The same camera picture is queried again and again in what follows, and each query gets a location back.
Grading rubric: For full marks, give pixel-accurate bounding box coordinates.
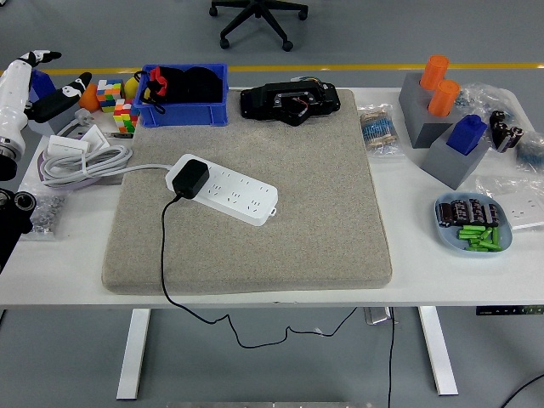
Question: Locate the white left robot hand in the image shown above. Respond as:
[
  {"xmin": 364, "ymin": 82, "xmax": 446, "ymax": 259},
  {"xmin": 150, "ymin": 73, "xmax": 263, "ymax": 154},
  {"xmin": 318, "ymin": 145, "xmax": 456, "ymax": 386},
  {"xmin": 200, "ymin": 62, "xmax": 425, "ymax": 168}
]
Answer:
[{"xmin": 0, "ymin": 49, "xmax": 94, "ymax": 141}]

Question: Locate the black plug adapter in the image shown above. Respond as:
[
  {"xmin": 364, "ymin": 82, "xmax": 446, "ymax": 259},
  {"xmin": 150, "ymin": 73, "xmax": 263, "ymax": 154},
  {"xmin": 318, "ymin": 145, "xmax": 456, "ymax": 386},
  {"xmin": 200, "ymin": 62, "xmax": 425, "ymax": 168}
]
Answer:
[{"xmin": 172, "ymin": 158, "xmax": 210, "ymax": 200}]

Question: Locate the thin black adapter cord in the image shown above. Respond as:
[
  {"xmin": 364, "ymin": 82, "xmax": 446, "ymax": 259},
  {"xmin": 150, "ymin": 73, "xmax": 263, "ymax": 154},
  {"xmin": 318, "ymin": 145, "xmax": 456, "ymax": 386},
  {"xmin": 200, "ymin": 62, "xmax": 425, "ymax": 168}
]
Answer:
[{"xmin": 160, "ymin": 195, "xmax": 360, "ymax": 349}]

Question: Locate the white power strip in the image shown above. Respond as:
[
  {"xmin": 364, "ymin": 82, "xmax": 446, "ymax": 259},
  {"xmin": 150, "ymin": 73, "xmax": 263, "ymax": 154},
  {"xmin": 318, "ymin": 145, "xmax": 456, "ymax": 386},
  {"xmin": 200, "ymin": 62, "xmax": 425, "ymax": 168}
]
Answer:
[{"xmin": 164, "ymin": 152, "xmax": 280, "ymax": 227}]

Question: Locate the blue peg block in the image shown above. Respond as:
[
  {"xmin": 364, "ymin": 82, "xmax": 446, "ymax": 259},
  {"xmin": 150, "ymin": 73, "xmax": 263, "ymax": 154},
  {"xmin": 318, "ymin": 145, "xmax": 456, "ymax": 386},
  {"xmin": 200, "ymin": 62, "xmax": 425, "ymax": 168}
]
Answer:
[
  {"xmin": 29, "ymin": 70, "xmax": 59, "ymax": 103},
  {"xmin": 445, "ymin": 113, "xmax": 488, "ymax": 157}
]

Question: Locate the orange plastic cup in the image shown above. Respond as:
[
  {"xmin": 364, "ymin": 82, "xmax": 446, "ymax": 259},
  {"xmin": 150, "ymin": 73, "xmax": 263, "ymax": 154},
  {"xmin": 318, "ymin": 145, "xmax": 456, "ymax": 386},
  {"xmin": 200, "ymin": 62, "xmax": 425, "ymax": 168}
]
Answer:
[{"xmin": 78, "ymin": 82, "xmax": 101, "ymax": 112}]

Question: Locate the multicolour puzzle cube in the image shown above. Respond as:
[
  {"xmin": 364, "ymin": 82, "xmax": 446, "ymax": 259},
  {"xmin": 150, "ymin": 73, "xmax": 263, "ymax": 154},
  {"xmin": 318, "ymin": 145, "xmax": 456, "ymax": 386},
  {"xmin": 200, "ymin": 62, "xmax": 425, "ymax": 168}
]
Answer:
[
  {"xmin": 112, "ymin": 99, "xmax": 140, "ymax": 133},
  {"xmin": 96, "ymin": 78, "xmax": 125, "ymax": 114}
]

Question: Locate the bag of metal screws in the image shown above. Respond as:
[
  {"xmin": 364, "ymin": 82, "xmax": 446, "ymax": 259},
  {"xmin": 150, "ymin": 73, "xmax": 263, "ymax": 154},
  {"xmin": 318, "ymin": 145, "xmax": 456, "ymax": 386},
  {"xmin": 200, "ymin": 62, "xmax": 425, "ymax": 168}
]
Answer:
[{"xmin": 19, "ymin": 189, "xmax": 69, "ymax": 241}]

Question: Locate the blue plastic bin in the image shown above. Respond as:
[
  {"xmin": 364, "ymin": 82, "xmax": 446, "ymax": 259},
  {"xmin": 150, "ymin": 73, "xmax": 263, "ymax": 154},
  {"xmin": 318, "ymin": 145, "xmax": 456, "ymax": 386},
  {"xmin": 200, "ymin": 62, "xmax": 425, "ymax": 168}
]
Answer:
[{"xmin": 133, "ymin": 63, "xmax": 230, "ymax": 128}]

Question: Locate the black pouch red trim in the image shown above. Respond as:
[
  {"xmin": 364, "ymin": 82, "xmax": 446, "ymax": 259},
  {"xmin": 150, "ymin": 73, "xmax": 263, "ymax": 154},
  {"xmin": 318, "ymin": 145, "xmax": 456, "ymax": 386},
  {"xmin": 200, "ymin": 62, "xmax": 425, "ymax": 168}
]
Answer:
[{"xmin": 134, "ymin": 65, "xmax": 225, "ymax": 115}]

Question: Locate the black machine housing part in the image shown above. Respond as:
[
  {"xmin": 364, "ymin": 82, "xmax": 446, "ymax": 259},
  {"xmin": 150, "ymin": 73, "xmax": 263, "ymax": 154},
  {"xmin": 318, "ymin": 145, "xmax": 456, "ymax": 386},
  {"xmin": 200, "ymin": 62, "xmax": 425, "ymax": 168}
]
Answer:
[{"xmin": 240, "ymin": 77, "xmax": 342, "ymax": 128}]

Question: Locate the black office chair base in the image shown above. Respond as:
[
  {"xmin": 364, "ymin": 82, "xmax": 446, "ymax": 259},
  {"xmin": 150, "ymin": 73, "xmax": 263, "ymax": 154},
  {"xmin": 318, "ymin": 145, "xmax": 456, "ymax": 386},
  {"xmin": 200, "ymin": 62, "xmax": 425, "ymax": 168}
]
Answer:
[{"xmin": 209, "ymin": 0, "xmax": 309, "ymax": 52}]

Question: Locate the white table leg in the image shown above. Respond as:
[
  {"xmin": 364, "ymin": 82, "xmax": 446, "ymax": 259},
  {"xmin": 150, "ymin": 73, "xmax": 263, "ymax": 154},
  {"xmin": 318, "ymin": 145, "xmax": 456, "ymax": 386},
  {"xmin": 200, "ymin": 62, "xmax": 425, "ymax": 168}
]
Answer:
[
  {"xmin": 116, "ymin": 309, "xmax": 150, "ymax": 401},
  {"xmin": 418, "ymin": 305, "xmax": 459, "ymax": 397}
]

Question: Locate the grey-brown mat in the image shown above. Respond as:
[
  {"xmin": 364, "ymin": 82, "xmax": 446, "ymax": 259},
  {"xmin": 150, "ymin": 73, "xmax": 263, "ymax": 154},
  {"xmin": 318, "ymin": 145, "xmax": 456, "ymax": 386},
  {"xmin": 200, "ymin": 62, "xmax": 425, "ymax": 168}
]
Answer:
[{"xmin": 100, "ymin": 88, "xmax": 394, "ymax": 297}]

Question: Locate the bag of resistor strips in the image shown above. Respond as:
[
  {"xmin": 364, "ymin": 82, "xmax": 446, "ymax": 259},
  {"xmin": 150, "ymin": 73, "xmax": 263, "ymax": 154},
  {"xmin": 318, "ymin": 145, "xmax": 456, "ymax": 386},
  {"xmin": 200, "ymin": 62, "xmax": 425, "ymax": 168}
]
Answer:
[{"xmin": 358, "ymin": 104, "xmax": 407, "ymax": 161}]

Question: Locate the large grey block holder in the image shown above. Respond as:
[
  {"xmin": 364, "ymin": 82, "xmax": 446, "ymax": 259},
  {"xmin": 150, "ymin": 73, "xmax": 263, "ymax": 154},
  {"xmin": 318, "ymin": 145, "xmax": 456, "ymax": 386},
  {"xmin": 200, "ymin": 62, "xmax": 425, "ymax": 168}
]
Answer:
[{"xmin": 398, "ymin": 71, "xmax": 462, "ymax": 150}]

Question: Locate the grey box under table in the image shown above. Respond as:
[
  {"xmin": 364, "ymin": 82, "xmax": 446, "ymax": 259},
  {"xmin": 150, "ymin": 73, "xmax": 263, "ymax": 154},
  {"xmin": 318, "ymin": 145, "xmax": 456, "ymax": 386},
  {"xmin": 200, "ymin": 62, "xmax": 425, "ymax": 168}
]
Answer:
[{"xmin": 363, "ymin": 306, "xmax": 392, "ymax": 326}]

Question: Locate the orange cylinder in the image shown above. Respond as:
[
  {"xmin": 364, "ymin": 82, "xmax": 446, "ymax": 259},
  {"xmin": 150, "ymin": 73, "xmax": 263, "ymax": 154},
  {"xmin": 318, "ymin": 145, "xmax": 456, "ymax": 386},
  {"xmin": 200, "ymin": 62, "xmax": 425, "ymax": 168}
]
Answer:
[
  {"xmin": 427, "ymin": 79, "xmax": 462, "ymax": 118},
  {"xmin": 419, "ymin": 54, "xmax": 451, "ymax": 91}
]

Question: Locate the light blue plate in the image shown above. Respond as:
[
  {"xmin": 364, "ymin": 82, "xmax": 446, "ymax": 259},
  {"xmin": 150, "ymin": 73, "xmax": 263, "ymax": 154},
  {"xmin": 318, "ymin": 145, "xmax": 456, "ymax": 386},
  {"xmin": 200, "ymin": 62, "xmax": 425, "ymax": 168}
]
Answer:
[{"xmin": 433, "ymin": 191, "xmax": 514, "ymax": 259}]

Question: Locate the clear plastic bag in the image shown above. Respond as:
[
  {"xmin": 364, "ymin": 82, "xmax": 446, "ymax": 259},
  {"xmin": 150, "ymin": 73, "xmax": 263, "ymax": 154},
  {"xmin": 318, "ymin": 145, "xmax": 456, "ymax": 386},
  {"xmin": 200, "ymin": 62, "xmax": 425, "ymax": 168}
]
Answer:
[
  {"xmin": 456, "ymin": 82, "xmax": 522, "ymax": 124},
  {"xmin": 474, "ymin": 174, "xmax": 544, "ymax": 233}
]

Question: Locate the bag of black capacitors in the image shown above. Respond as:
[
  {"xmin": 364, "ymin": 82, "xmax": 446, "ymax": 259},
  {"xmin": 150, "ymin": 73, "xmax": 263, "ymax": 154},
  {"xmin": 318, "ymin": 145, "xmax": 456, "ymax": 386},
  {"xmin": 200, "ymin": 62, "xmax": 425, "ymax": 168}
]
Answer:
[{"xmin": 488, "ymin": 110, "xmax": 526, "ymax": 153}]

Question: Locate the bag of blue resistors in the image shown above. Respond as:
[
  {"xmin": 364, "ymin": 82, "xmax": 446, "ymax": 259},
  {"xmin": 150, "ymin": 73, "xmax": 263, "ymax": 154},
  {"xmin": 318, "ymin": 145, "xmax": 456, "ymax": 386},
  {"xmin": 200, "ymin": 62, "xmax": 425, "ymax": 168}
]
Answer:
[{"xmin": 515, "ymin": 131, "xmax": 544, "ymax": 171}]

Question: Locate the black table control panel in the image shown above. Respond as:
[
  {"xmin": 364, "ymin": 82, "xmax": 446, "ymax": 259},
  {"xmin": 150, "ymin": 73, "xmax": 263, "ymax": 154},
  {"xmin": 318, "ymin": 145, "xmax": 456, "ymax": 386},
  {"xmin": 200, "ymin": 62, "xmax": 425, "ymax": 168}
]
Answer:
[{"xmin": 475, "ymin": 304, "xmax": 544, "ymax": 317}]

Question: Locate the white wall switch plate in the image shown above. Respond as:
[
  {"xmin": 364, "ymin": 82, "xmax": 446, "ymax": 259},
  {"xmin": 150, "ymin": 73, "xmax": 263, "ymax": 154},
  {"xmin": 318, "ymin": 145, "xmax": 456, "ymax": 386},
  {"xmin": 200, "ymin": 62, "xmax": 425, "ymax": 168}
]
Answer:
[
  {"xmin": 79, "ymin": 125, "xmax": 110, "ymax": 152},
  {"xmin": 45, "ymin": 134, "xmax": 88, "ymax": 156}
]

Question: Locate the grey power strip cable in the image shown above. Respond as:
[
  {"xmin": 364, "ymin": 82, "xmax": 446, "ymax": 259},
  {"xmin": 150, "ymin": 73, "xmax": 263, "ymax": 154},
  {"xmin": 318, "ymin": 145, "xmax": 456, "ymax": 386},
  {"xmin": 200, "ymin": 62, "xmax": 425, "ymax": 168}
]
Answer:
[{"xmin": 40, "ymin": 144, "xmax": 171, "ymax": 188}]

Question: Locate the hanging black cable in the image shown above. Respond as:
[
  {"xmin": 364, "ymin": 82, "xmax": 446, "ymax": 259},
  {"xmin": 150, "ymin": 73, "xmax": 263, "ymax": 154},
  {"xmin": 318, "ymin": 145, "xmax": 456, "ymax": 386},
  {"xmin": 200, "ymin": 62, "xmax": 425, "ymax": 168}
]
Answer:
[{"xmin": 385, "ymin": 308, "xmax": 397, "ymax": 408}]

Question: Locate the white wall socket panel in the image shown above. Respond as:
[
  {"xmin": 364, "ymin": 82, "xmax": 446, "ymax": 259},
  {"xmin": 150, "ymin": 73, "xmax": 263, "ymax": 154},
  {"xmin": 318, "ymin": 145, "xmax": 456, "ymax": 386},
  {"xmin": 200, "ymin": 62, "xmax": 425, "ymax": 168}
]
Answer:
[{"xmin": 505, "ymin": 195, "xmax": 544, "ymax": 231}]

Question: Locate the black floor cable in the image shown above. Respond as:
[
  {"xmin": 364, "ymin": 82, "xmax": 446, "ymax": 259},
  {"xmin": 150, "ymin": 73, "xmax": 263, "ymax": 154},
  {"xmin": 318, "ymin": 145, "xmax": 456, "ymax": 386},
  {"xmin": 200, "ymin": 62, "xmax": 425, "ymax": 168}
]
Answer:
[{"xmin": 500, "ymin": 373, "xmax": 544, "ymax": 408}]

